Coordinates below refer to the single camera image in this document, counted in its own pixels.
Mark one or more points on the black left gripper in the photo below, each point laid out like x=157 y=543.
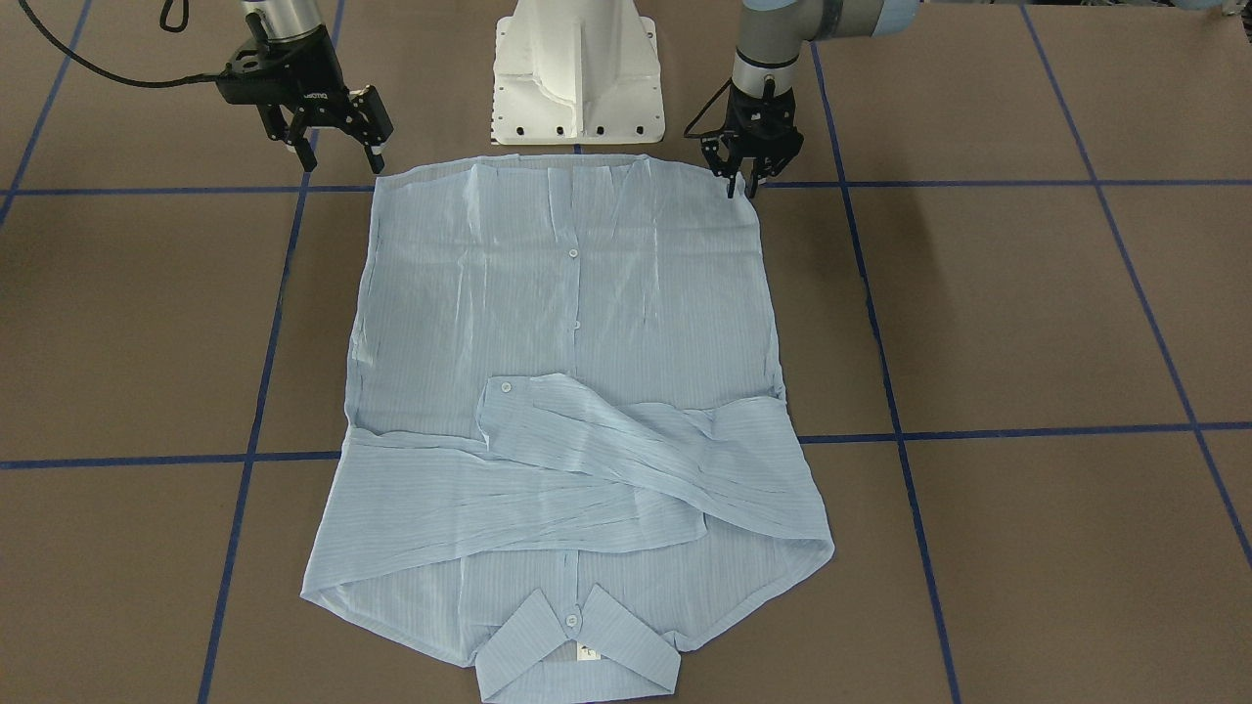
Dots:
x=783 y=138

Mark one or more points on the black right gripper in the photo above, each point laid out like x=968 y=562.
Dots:
x=311 y=70

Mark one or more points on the light blue button shirt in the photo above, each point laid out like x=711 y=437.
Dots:
x=568 y=456

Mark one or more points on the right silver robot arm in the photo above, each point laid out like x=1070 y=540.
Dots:
x=284 y=19

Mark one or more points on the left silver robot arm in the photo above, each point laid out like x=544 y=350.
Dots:
x=771 y=35

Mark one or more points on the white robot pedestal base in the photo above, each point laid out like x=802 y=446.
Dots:
x=576 y=72

